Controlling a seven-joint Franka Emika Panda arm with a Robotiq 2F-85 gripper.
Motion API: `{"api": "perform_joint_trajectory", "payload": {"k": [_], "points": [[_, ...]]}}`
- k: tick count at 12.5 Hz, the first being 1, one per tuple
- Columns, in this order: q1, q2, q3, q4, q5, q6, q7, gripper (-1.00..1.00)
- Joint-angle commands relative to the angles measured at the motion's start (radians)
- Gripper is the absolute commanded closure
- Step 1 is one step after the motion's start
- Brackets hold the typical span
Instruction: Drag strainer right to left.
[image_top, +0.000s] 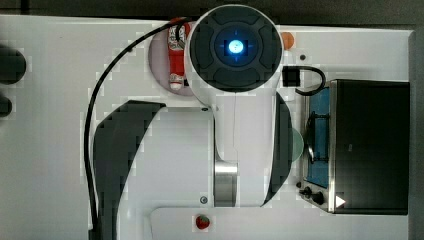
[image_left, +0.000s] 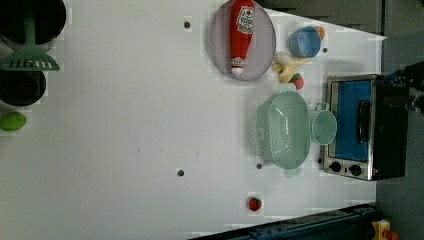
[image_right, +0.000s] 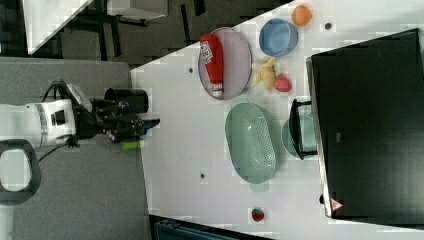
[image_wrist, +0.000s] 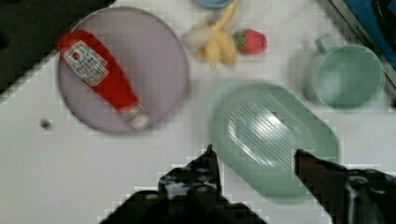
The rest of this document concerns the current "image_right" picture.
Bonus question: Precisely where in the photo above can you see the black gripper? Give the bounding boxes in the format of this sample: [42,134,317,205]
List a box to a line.
[72,99,160,142]

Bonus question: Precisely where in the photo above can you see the green plastic strainer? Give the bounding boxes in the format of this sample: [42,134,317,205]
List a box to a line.
[225,95,277,192]

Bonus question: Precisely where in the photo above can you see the black cylinder holder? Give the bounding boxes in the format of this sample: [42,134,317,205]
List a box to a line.
[104,88,149,114]

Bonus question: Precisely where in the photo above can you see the green lime toy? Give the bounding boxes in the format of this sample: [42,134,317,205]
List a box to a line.
[121,141,141,151]

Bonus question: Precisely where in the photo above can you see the red ketchup bottle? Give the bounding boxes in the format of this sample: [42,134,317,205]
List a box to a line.
[200,34,224,97]

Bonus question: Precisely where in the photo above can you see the blue crate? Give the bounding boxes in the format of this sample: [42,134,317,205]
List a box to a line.
[154,220,266,240]

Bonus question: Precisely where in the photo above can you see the grey round plate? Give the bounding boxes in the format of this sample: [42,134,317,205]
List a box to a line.
[198,28,252,100]

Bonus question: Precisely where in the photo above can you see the white side table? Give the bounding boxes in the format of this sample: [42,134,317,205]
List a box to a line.
[22,0,94,55]

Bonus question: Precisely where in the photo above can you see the yellow banana toy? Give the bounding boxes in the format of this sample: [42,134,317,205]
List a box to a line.
[252,57,276,91]

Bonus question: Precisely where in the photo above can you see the small red strawberry toy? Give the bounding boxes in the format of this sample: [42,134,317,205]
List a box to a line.
[251,208,265,222]

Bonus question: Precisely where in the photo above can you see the blue bowl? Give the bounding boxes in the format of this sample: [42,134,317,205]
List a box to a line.
[259,18,298,57]

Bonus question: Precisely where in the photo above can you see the green cup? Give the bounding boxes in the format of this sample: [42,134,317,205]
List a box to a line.
[281,115,317,158]

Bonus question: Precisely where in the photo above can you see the orange fruit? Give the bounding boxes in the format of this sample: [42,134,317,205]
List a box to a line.
[291,5,312,26]

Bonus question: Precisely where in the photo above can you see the black toaster oven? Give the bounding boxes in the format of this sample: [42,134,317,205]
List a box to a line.
[306,29,424,229]

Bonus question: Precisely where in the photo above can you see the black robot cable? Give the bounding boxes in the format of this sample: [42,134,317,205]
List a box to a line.
[37,79,81,164]

